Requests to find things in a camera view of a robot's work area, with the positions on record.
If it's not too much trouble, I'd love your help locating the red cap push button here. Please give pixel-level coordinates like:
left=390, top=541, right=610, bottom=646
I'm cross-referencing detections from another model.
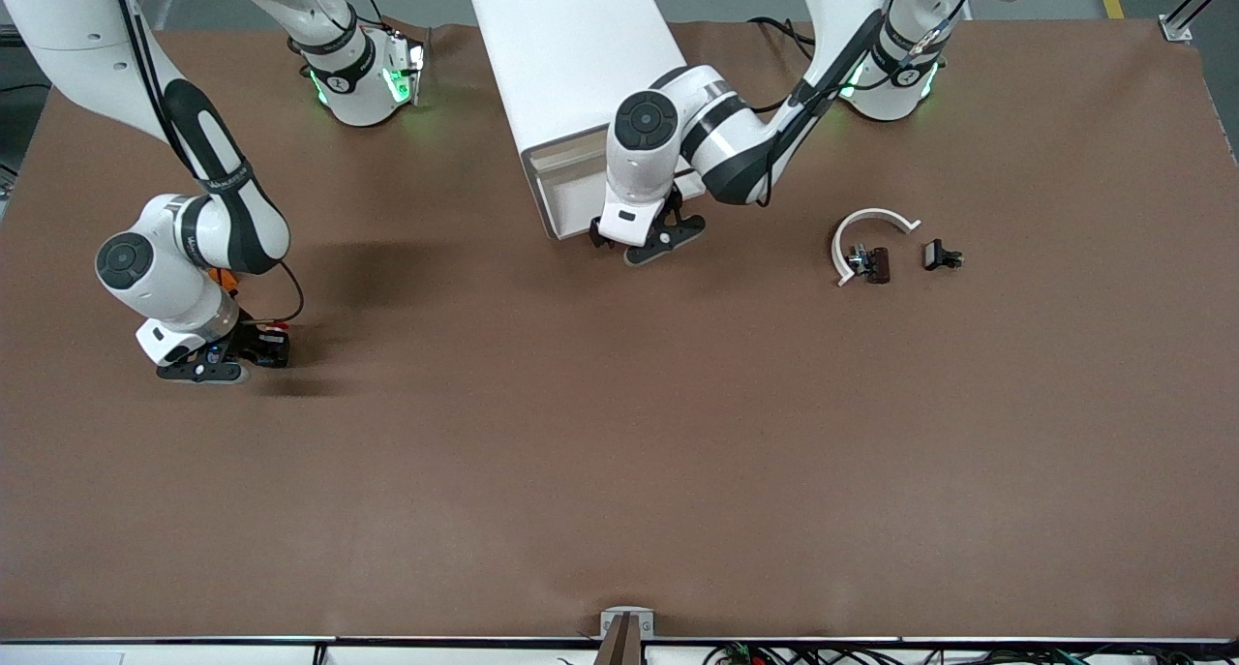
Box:
left=254, top=322, right=291, bottom=369

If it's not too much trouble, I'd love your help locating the white plastic tray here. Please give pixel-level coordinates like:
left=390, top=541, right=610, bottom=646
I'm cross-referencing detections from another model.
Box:
left=537, top=160, right=708, bottom=242

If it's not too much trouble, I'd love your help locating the beige cabinet drawer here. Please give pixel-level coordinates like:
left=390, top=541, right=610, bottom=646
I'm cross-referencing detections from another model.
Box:
left=528, top=133, right=611, bottom=174

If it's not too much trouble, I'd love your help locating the white drawer cabinet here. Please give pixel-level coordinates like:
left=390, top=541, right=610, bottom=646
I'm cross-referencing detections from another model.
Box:
left=468, top=0, right=708, bottom=242

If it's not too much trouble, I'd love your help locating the white curved plastic arc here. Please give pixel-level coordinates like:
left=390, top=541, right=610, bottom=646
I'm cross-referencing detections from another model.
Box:
left=831, top=207, right=922, bottom=288

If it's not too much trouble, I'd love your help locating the dark brown small part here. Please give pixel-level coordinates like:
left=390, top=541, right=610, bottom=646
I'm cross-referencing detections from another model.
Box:
left=847, top=244, right=891, bottom=286

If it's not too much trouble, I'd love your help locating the brown table cover mat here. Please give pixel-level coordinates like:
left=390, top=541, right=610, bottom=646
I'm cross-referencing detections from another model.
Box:
left=0, top=18, right=1239, bottom=642

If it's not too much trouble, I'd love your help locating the black base cable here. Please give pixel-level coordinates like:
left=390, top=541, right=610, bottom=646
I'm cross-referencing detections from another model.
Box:
left=748, top=16, right=824, bottom=58

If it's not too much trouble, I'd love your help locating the white table edge rail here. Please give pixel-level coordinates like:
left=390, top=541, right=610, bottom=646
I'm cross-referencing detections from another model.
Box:
left=0, top=636, right=1239, bottom=665

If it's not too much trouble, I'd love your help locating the grey metal bracket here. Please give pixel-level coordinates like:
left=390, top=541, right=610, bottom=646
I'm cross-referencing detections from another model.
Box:
left=600, top=607, right=655, bottom=639

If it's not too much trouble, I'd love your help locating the aluminium frame profile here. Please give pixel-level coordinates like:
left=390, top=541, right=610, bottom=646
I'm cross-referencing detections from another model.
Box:
left=1160, top=0, right=1230, bottom=45

